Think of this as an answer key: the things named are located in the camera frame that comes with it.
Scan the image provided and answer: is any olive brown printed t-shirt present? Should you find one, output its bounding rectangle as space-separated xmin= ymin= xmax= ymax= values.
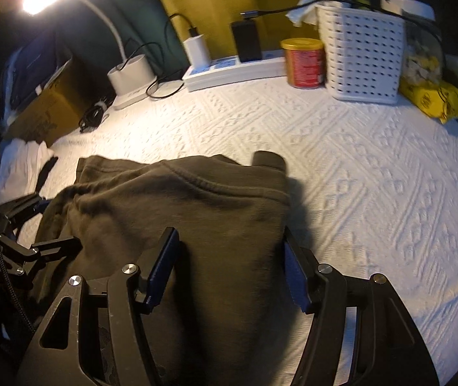
xmin=29 ymin=151 xmax=290 ymax=385

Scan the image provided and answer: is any white folded garment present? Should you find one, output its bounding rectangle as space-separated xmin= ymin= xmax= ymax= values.
xmin=0 ymin=139 xmax=55 ymax=205

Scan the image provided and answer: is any white textured bed cover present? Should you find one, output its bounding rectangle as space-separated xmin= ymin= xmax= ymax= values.
xmin=41 ymin=78 xmax=458 ymax=384

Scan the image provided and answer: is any brown cardboard box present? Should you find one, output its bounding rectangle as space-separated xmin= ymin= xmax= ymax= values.
xmin=4 ymin=59 xmax=103 ymax=146

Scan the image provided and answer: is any white desk lamp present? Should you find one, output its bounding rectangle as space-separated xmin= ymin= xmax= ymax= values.
xmin=22 ymin=0 xmax=164 ymax=111

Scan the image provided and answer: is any white power strip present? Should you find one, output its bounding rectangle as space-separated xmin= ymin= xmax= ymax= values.
xmin=183 ymin=50 xmax=286 ymax=92

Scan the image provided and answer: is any red gold tin can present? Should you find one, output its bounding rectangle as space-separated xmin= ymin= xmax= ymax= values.
xmin=280 ymin=38 xmax=326 ymax=89

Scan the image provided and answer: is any yellow snack bag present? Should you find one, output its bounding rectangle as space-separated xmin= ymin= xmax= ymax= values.
xmin=399 ymin=77 xmax=458 ymax=124

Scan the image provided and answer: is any white charger adapter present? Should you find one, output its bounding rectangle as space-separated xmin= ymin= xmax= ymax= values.
xmin=183 ymin=27 xmax=211 ymax=70

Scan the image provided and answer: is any white perforated plastic basket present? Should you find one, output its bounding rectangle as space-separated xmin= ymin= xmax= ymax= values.
xmin=317 ymin=5 xmax=405 ymax=105

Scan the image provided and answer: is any clear jar white lid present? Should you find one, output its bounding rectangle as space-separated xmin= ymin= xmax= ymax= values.
xmin=381 ymin=0 xmax=443 ymax=86

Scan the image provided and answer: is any black charger block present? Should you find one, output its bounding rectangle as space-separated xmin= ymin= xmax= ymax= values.
xmin=230 ymin=19 xmax=263 ymax=63

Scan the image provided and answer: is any yellow curtain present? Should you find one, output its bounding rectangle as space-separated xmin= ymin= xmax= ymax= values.
xmin=146 ymin=0 xmax=371 ymax=64

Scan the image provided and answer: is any black strap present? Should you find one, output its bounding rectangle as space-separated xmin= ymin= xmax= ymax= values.
xmin=33 ymin=155 xmax=60 ymax=196

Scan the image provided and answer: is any black coiled cable bundle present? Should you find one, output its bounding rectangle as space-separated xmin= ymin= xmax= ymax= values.
xmin=77 ymin=97 xmax=111 ymax=133

